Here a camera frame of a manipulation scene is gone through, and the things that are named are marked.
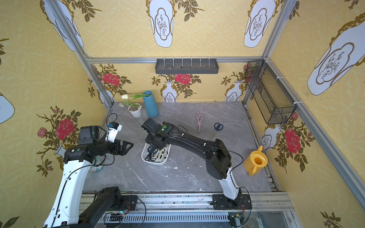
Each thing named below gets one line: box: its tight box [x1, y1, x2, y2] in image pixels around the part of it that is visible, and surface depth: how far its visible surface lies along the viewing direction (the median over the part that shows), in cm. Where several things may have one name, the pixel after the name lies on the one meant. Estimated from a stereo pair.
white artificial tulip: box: [120, 94, 150, 100], surface depth 92 cm
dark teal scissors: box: [210, 122, 224, 141], surface depth 108 cm
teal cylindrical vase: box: [142, 90, 159, 118], surface depth 105 cm
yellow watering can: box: [243, 145, 269, 177], surface depth 79 cm
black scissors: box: [144, 145, 156, 162], surface depth 91 cm
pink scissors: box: [195, 111, 206, 134], surface depth 112 cm
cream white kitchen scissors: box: [151, 145, 168, 163], surface depth 90 cm
